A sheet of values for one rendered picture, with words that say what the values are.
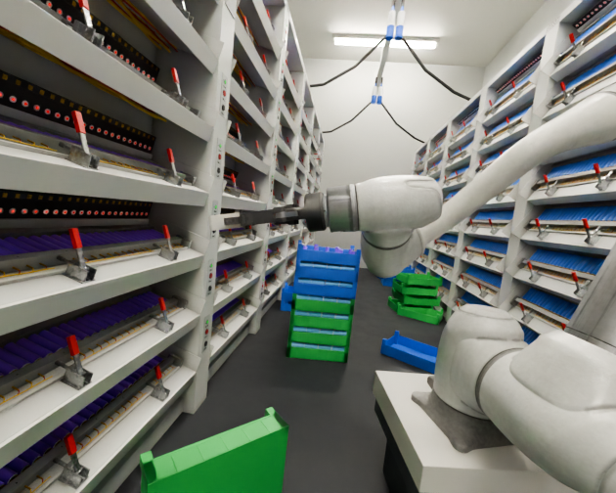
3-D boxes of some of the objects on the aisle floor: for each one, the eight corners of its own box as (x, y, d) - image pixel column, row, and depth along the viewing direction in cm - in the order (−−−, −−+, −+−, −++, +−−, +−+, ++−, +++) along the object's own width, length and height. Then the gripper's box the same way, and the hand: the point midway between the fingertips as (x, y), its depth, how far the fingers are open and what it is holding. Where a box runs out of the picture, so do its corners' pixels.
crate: (281, 502, 73) (288, 425, 71) (142, 585, 55) (148, 484, 53) (264, 477, 79) (272, 406, 77) (135, 545, 61) (139, 453, 59)
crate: (448, 362, 160) (451, 347, 160) (438, 376, 144) (441, 359, 143) (394, 342, 178) (396, 330, 177) (380, 353, 162) (382, 338, 161)
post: (259, 328, 179) (289, 10, 160) (255, 334, 169) (286, -3, 151) (227, 323, 181) (253, 9, 162) (221, 329, 172) (247, -4, 153)
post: (206, 397, 109) (247, -148, 91) (194, 414, 100) (237, -189, 82) (154, 387, 112) (185, -146, 93) (138, 403, 102) (167, -186, 84)
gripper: (326, 231, 52) (197, 244, 55) (330, 229, 65) (225, 239, 68) (322, 188, 52) (192, 202, 55) (326, 194, 65) (221, 205, 68)
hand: (226, 221), depth 61 cm, fingers closed
